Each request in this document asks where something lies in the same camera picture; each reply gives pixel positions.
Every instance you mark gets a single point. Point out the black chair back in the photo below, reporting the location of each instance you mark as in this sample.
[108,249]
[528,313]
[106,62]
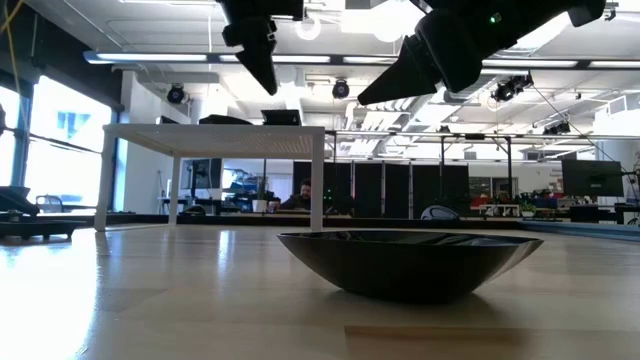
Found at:
[195,211]

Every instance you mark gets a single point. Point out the fluorescent ceiling light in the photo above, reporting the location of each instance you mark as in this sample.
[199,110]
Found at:
[310,58]
[540,63]
[150,57]
[360,60]
[615,64]

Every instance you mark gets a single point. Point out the person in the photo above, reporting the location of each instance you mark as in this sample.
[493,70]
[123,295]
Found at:
[300,197]

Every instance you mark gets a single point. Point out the black leaf-shaped mini plate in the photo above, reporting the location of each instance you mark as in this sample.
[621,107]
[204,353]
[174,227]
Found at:
[225,120]
[410,270]

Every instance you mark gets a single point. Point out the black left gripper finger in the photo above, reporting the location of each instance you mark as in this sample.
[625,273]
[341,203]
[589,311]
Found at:
[270,60]
[255,62]

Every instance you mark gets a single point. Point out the black metal gantry frame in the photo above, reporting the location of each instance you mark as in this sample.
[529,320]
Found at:
[475,136]

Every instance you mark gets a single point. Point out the white perforated metal shelf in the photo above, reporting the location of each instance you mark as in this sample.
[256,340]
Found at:
[215,142]

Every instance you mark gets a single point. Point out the office plant white pot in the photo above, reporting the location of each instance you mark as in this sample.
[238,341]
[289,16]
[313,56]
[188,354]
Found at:
[260,206]

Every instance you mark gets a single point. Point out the black room divider panel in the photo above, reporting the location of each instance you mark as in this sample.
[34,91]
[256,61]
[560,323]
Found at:
[425,190]
[456,185]
[397,190]
[367,190]

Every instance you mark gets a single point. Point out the black aluminium table frame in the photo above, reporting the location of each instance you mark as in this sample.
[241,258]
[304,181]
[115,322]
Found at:
[380,222]

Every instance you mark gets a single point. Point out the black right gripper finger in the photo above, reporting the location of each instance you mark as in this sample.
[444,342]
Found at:
[400,62]
[410,85]

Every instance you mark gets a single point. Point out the white low table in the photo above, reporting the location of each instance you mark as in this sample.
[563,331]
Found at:
[500,207]

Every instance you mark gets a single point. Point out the black ceiling spotlight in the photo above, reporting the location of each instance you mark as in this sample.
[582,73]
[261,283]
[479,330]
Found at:
[557,129]
[176,95]
[510,89]
[340,90]

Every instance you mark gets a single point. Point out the black teardrop mini plate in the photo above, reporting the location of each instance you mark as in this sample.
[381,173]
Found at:
[169,120]

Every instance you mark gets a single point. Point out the small potted plant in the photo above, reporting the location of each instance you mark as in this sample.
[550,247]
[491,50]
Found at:
[527,210]

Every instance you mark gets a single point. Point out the large window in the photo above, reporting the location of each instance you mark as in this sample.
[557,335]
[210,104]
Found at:
[65,165]

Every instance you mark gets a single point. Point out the white round chair back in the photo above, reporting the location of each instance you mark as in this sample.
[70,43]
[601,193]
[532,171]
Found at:
[440,214]

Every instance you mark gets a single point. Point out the large black monitor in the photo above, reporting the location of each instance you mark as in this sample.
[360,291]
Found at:
[592,177]

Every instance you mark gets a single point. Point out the black square mini plate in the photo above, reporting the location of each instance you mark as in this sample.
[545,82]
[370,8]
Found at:
[40,229]
[281,118]

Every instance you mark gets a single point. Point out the grey mesh office chair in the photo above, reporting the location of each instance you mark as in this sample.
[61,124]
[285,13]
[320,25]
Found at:
[50,202]

